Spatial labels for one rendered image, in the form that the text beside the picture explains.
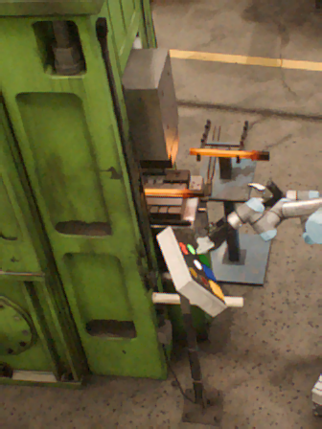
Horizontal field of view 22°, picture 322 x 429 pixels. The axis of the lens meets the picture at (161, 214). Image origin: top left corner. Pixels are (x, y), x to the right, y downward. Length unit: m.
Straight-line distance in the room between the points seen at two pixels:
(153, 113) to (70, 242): 0.75
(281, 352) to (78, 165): 1.72
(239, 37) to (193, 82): 0.68
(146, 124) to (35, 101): 0.51
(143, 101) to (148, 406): 1.76
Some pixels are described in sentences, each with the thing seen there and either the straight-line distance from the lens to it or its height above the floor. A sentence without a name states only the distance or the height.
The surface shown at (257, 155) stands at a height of 0.97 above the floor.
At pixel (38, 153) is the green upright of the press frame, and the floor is 1.58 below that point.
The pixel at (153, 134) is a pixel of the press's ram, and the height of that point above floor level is 1.52.
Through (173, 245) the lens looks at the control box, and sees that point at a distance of 3.65.
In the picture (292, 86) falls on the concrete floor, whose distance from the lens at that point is 6.46.
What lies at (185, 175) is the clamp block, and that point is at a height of 0.98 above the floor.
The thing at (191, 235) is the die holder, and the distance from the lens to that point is 4.14.
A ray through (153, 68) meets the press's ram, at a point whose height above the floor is 1.76.
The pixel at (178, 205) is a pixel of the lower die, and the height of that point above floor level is 0.99.
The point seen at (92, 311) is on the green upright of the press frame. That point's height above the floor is 0.50.
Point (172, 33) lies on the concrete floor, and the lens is 7.21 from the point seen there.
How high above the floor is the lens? 3.83
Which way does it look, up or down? 44 degrees down
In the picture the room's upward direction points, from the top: 10 degrees counter-clockwise
